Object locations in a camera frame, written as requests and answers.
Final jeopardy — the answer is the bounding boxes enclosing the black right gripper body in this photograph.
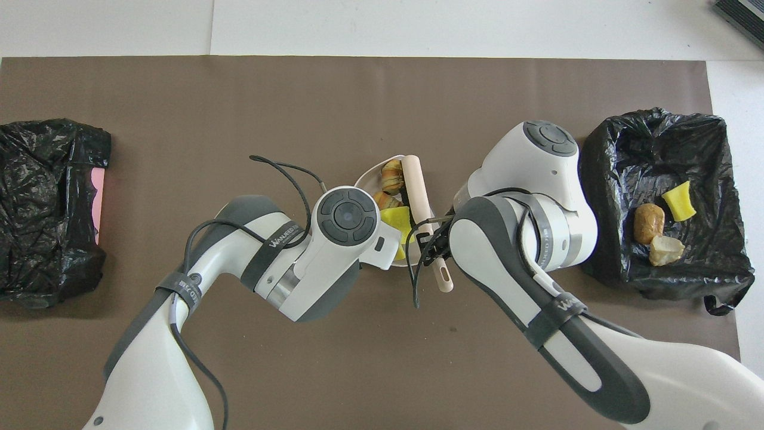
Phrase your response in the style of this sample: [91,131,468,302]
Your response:
[435,222,454,263]

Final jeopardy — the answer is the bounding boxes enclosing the beige hand brush black bristles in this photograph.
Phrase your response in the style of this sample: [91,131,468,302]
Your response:
[401,155,454,293]

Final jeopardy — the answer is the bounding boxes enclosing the pale pink plastic dustpan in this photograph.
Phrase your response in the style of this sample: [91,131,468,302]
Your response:
[355,155,418,271]

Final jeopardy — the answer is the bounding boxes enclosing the brown toy bread roll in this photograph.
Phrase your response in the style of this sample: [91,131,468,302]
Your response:
[634,203,666,245]

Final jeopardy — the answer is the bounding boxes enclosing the small toy croissant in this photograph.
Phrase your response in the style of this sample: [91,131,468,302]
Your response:
[649,235,686,267]

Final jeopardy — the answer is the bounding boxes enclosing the black trash bag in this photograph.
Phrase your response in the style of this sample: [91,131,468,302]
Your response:
[0,118,112,308]
[579,107,756,316]

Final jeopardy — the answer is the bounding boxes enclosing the pink plastic bin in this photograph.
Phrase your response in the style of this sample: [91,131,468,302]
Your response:
[90,168,106,245]

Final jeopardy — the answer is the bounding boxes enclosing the brown paper table mat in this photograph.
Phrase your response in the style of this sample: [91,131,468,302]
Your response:
[0,57,748,430]

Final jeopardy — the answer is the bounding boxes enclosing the dark grey ribbed device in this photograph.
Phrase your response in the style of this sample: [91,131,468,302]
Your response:
[713,0,764,50]

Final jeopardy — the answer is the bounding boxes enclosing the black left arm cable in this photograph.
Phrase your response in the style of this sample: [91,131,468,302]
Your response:
[167,154,328,430]

